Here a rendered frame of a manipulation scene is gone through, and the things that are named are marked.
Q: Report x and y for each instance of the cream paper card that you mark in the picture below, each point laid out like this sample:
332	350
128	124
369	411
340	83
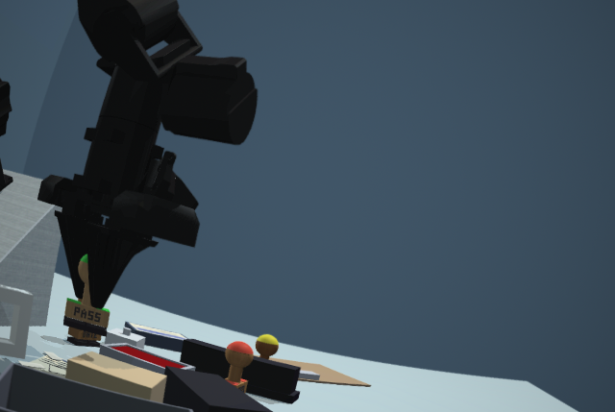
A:
50	364

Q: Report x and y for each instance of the brown rubber stamp with red top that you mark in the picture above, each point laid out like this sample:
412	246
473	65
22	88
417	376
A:
239	355

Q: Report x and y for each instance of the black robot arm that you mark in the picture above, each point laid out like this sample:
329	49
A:
199	97

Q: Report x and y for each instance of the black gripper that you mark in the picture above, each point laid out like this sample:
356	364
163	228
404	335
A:
112	184

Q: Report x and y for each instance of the brown round knob with yellow top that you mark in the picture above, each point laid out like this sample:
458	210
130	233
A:
266	346

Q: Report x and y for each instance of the beige rectangular block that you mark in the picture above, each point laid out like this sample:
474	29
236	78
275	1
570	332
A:
106	373

